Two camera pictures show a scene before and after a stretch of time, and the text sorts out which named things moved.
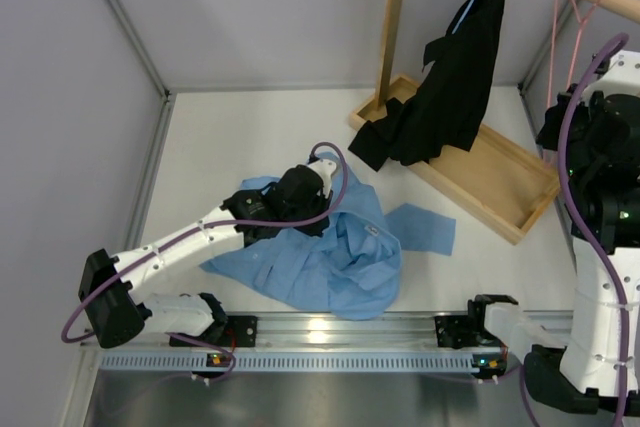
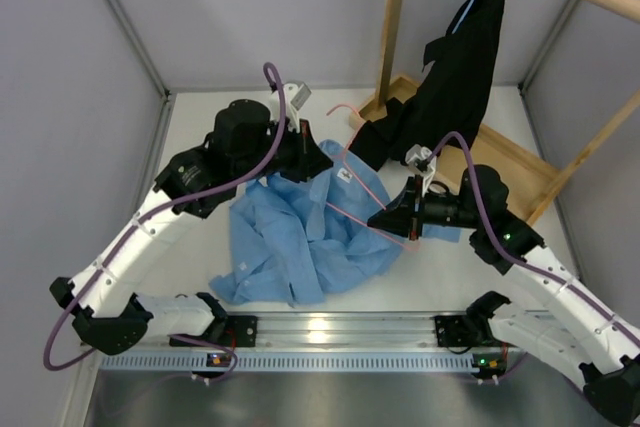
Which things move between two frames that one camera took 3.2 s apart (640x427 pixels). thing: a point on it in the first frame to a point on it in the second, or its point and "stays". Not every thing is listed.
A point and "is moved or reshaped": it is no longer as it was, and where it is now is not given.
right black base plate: [456, 331] stays
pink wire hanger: [583, 21] to [349, 215]
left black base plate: [228, 332] stays
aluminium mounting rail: [397, 331] stays
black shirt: [446, 111] stays
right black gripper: [554, 117] to [399, 217]
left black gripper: [323, 202] to [309, 158]
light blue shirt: [353, 267] is moved or reshaped
